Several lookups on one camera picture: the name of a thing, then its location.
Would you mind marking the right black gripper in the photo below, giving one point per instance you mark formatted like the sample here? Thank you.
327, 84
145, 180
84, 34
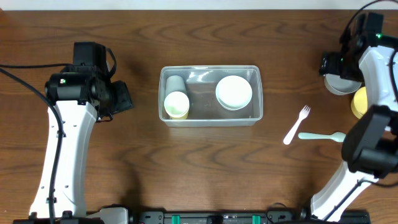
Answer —
329, 64

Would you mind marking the clear plastic container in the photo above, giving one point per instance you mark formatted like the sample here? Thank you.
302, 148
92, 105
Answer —
205, 110

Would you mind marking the yellow plastic bowl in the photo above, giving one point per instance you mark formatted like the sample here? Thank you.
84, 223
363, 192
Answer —
359, 103

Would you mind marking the white plastic fork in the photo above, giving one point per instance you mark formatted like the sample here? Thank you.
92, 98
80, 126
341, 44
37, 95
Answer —
302, 115

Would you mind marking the white plastic bowl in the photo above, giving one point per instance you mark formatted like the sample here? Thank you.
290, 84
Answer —
233, 92

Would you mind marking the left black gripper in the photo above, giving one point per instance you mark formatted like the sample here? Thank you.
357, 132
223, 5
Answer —
123, 97

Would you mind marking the grey paper cup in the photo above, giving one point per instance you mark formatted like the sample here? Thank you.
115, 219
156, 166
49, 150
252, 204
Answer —
175, 83

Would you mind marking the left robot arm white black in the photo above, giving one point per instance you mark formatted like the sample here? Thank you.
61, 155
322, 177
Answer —
78, 96

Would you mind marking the yellow paper cup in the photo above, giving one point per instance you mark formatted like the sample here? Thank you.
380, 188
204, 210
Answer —
182, 116

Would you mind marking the mint green plastic spoon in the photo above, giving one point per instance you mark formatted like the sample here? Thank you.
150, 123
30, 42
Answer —
337, 136

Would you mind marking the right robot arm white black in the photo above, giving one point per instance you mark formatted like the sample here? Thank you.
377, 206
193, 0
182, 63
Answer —
370, 57

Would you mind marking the grey plastic bowl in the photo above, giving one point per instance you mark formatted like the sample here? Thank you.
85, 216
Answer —
338, 86

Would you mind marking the black mounting rail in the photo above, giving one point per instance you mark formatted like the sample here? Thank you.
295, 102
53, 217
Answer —
217, 217

